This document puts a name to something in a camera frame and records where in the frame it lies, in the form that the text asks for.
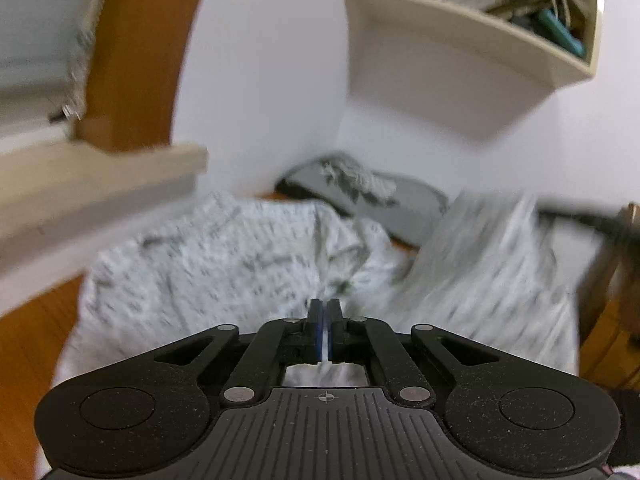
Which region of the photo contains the cream window sill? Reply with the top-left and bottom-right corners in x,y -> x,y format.
0,142 -> 209,288

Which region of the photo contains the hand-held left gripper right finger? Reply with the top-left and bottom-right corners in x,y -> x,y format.
326,300 -> 501,405

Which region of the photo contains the white patterned garment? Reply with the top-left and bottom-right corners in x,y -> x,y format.
52,192 -> 583,391

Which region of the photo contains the cream wall shelf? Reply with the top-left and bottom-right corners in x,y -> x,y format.
345,0 -> 607,141

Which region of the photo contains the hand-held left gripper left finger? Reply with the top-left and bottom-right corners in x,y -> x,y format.
152,300 -> 324,405

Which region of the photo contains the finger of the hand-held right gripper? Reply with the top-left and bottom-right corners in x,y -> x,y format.
537,201 -> 640,261

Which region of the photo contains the wooden window frame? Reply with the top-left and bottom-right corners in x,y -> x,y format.
75,0 -> 217,153

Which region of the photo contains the grey printed sweatshirt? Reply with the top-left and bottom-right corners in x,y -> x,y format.
277,152 -> 451,247

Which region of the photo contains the grey window blind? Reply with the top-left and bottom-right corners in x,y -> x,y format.
0,0 -> 118,143

